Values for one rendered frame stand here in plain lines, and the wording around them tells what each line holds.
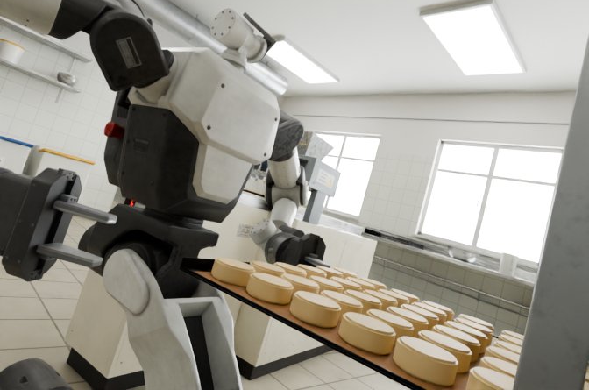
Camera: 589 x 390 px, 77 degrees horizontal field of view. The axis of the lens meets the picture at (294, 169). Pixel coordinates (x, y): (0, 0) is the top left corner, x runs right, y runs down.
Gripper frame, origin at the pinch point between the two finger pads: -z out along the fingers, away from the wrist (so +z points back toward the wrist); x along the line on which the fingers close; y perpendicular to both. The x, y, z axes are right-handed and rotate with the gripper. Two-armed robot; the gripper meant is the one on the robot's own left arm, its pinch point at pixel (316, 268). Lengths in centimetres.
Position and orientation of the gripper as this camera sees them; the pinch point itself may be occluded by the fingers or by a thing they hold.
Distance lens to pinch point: 76.3
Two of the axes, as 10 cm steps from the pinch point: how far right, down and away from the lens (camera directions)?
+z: -4.3, -0.1, 9.0
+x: 2.8, -9.5, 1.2
